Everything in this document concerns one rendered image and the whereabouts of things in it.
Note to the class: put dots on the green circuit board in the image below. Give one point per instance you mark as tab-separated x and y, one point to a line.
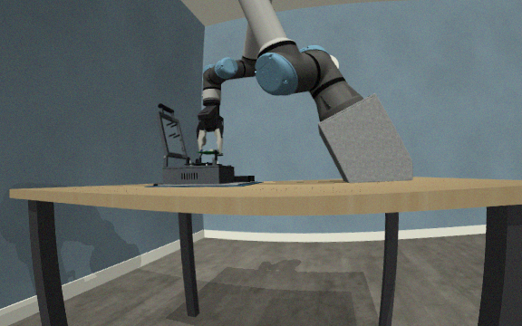
207	152

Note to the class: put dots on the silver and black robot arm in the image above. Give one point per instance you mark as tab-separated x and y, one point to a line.
282	69

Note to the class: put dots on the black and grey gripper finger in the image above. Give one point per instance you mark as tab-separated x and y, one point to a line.
201	136
218	133

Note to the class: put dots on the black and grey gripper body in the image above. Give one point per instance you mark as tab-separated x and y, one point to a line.
209	125

